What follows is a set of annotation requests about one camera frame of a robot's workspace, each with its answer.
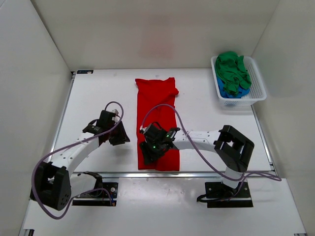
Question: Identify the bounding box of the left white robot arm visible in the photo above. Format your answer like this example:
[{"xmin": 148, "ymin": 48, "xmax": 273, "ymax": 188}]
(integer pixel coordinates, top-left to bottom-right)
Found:
[{"xmin": 31, "ymin": 110, "xmax": 130, "ymax": 211}]

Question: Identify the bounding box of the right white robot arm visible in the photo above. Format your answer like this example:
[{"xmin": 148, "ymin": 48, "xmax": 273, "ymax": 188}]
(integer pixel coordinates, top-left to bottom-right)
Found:
[{"xmin": 139, "ymin": 124, "xmax": 254, "ymax": 197}]

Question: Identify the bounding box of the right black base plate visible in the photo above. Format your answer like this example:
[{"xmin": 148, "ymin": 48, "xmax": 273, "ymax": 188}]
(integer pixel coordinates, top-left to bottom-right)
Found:
[{"xmin": 196, "ymin": 181, "xmax": 253, "ymax": 208}]

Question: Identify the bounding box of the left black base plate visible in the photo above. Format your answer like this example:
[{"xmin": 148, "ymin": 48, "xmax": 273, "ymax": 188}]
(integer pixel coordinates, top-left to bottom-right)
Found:
[{"xmin": 72, "ymin": 182, "xmax": 119, "ymax": 207}]

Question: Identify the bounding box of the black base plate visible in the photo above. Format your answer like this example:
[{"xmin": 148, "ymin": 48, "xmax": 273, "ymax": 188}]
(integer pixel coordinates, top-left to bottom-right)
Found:
[
  {"xmin": 72, "ymin": 182, "xmax": 119, "ymax": 207},
  {"xmin": 196, "ymin": 181, "xmax": 253, "ymax": 208}
]

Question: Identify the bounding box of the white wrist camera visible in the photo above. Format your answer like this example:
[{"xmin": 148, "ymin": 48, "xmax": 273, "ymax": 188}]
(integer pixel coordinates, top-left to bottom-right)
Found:
[
  {"xmin": 139, "ymin": 126, "xmax": 147, "ymax": 134},
  {"xmin": 111, "ymin": 109, "xmax": 120, "ymax": 122}
]

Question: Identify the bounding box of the green t shirt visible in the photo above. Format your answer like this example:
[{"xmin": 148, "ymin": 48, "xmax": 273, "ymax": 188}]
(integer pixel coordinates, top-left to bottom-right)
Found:
[{"xmin": 215, "ymin": 51, "xmax": 252, "ymax": 98}]

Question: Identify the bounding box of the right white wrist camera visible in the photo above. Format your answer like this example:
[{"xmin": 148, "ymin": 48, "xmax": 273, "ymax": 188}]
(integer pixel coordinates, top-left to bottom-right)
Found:
[{"xmin": 139, "ymin": 126, "xmax": 147, "ymax": 134}]

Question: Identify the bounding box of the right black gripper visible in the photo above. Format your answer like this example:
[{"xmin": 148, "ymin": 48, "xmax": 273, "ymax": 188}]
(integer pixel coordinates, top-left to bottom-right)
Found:
[{"xmin": 140, "ymin": 139, "xmax": 165, "ymax": 165}]

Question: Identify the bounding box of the white plastic basket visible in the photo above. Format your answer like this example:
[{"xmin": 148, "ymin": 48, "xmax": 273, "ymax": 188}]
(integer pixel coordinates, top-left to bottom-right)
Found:
[{"xmin": 211, "ymin": 56, "xmax": 267, "ymax": 108}]

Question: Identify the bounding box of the dark label sticker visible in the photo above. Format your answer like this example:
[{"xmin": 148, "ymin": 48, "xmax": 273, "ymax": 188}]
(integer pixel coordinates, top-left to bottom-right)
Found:
[{"xmin": 76, "ymin": 70, "xmax": 94, "ymax": 74}]

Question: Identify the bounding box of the blue t shirt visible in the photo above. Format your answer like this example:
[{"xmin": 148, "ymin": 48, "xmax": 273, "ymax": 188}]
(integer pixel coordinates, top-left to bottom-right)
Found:
[{"xmin": 216, "ymin": 76, "xmax": 251, "ymax": 99}]

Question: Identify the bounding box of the red t shirt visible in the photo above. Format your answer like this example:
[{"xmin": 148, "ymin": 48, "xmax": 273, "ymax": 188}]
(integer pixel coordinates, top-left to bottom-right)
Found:
[{"xmin": 135, "ymin": 77, "xmax": 180, "ymax": 171}]

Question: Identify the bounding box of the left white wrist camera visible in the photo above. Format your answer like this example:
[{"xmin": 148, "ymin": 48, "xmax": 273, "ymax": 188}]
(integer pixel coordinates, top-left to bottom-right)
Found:
[{"xmin": 111, "ymin": 109, "xmax": 120, "ymax": 122}]

